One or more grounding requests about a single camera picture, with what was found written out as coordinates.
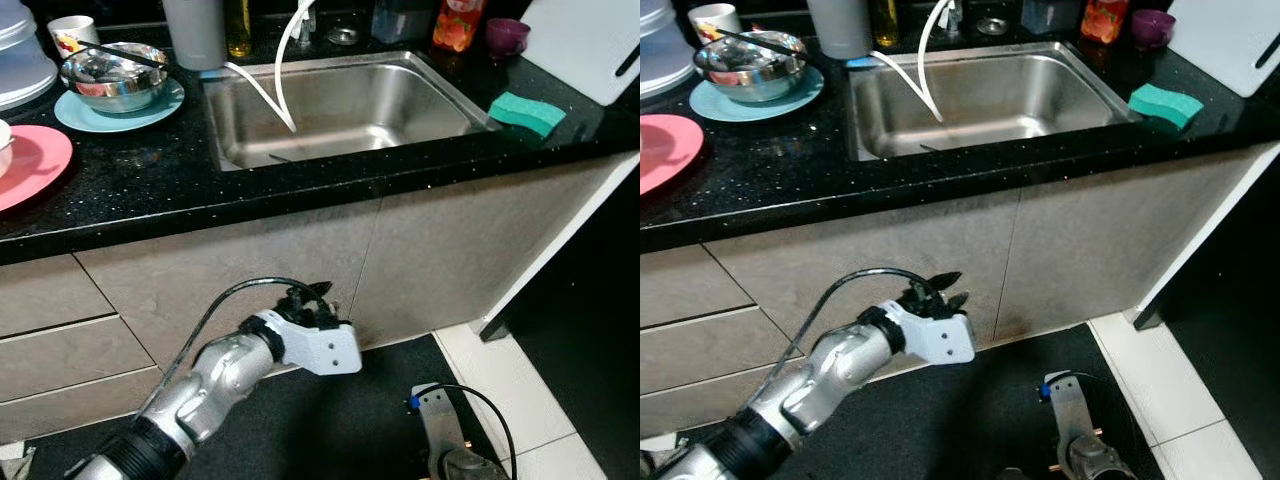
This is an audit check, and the pink plate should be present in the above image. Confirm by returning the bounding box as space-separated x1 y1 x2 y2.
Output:
0 125 74 213
640 113 705 196

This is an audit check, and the black floor mat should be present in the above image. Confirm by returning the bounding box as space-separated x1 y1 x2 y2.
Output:
800 325 1161 480
20 335 501 480

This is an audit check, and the grey cabinet door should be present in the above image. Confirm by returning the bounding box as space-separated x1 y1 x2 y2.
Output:
75 200 381 371
350 155 641 346
995 145 1280 341
703 190 1021 361

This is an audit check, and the stainless steel sink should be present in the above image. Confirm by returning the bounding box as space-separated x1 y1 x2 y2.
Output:
203 50 501 173
848 40 1146 161

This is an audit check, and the light blue plate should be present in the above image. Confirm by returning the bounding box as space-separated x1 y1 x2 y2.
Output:
688 65 826 123
53 78 186 134

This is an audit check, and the grey drawer front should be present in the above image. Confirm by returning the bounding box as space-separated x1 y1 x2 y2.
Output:
0 253 118 339
640 243 761 329
0 318 158 403
640 305 801 394
640 355 831 439
0 365 201 446

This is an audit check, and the yellow oil bottle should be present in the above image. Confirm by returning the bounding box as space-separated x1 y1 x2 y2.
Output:
225 0 253 59
870 0 899 48

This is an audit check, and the green sponge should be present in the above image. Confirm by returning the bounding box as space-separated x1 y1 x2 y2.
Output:
488 91 568 139
1128 83 1206 131

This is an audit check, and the stainless steel bowl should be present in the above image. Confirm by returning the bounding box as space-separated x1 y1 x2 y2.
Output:
693 30 809 104
60 42 171 114

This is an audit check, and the grey thermos with red label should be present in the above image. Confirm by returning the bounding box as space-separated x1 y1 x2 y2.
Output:
160 0 229 73
805 0 874 59

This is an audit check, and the clear glass container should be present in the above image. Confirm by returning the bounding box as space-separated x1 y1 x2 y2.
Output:
1020 0 1083 34
372 0 436 43

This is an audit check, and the red juice bottle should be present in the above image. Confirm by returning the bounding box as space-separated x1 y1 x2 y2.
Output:
1080 0 1131 44
432 0 488 53

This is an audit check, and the black chopstick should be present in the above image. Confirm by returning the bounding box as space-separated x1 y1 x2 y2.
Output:
73 40 168 71
710 27 803 58

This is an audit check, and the purple cup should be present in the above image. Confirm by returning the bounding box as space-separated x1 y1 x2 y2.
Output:
1132 8 1178 49
486 18 531 57

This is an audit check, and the white cartoon print mug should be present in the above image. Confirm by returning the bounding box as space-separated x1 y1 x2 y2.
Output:
688 3 741 46
47 15 101 61

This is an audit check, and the white stacked food container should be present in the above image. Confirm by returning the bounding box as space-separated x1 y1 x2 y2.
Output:
640 0 693 101
0 0 59 111

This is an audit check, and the white cutting board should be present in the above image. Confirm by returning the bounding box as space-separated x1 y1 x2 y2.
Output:
517 0 641 107
1165 0 1280 98

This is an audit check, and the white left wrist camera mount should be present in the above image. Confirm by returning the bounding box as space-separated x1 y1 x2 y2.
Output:
890 300 976 366
270 305 363 377

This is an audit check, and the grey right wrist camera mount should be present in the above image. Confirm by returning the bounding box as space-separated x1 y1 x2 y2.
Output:
1040 372 1101 451
410 385 471 471

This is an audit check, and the white hose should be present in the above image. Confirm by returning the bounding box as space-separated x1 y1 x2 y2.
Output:
865 0 956 123
225 0 321 134

